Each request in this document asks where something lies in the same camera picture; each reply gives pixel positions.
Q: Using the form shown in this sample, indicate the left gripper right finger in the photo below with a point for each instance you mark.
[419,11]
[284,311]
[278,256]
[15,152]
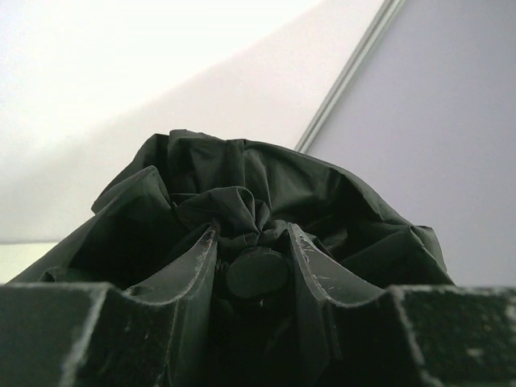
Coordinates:
[352,333]

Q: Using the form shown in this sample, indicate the black folding umbrella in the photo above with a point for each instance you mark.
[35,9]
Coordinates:
[180,184]

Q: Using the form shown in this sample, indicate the right aluminium frame post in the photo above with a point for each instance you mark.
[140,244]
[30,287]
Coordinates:
[376,28]

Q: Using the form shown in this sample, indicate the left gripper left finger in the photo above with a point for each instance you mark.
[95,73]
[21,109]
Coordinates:
[93,334]

